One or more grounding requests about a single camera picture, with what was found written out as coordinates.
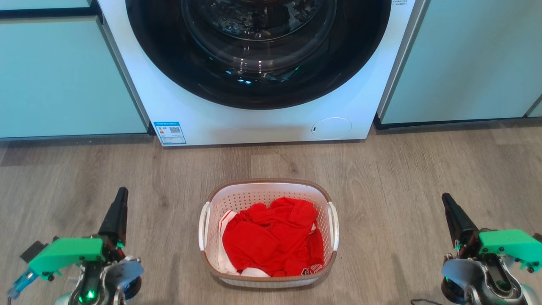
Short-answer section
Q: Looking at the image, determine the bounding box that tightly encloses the blue energy label sticker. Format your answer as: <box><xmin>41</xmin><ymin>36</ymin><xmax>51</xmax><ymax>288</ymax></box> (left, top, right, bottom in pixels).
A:
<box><xmin>153</xmin><ymin>122</ymin><xmax>187</xmax><ymax>146</ymax></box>

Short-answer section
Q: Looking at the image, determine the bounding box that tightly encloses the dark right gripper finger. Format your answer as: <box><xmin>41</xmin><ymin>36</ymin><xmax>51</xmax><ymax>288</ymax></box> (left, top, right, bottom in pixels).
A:
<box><xmin>442</xmin><ymin>193</ymin><xmax>480</xmax><ymax>247</ymax></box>

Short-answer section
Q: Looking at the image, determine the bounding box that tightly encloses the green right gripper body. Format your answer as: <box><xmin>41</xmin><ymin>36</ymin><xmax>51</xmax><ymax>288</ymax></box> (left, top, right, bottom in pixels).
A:
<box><xmin>454</xmin><ymin>228</ymin><xmax>542</xmax><ymax>272</ymax></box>

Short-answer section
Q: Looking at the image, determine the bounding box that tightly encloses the black round washing machine door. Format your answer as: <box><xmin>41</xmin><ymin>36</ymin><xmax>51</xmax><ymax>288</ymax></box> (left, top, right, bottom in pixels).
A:
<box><xmin>125</xmin><ymin>0</ymin><xmax>392</xmax><ymax>110</ymax></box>

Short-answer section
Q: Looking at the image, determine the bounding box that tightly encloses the white front-load washing machine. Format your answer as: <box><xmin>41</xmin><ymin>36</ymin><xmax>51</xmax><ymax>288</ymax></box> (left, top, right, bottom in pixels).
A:
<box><xmin>97</xmin><ymin>0</ymin><xmax>426</xmax><ymax>147</ymax></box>

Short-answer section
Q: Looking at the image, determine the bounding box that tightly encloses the pale green cabinet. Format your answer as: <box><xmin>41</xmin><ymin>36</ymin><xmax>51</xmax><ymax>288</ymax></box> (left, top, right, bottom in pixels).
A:
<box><xmin>375</xmin><ymin>0</ymin><xmax>542</xmax><ymax>130</ymax></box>
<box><xmin>525</xmin><ymin>95</ymin><xmax>542</xmax><ymax>118</ymax></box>
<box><xmin>0</xmin><ymin>0</ymin><xmax>149</xmax><ymax>140</ymax></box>

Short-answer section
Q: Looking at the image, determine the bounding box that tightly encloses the white perforated laundry basket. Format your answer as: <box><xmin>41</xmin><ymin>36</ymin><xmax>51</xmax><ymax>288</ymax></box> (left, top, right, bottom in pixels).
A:
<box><xmin>198</xmin><ymin>178</ymin><xmax>340</xmax><ymax>288</ymax></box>

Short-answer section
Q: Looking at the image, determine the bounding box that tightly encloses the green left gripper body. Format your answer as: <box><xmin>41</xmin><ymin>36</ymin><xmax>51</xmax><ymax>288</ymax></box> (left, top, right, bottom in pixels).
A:
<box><xmin>28</xmin><ymin>234</ymin><xmax>127</xmax><ymax>277</ymax></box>

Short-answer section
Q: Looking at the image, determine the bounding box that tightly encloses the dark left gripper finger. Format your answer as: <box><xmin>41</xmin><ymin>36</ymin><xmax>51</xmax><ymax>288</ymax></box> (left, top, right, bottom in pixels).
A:
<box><xmin>98</xmin><ymin>187</ymin><xmax>129</xmax><ymax>250</ymax></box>

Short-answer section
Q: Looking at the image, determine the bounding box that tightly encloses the round white filter cover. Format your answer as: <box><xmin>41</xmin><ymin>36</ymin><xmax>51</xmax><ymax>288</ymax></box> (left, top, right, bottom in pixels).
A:
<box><xmin>311</xmin><ymin>117</ymin><xmax>353</xmax><ymax>141</ymax></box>

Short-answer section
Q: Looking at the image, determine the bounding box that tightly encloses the blue cable connector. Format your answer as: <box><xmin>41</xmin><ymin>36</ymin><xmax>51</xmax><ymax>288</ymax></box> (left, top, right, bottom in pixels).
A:
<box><xmin>6</xmin><ymin>268</ymin><xmax>38</xmax><ymax>299</ymax></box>

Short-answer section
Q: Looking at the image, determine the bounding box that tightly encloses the red garment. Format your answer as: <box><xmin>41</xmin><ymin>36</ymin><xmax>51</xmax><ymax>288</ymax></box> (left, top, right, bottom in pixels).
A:
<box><xmin>222</xmin><ymin>197</ymin><xmax>325</xmax><ymax>277</ymax></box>

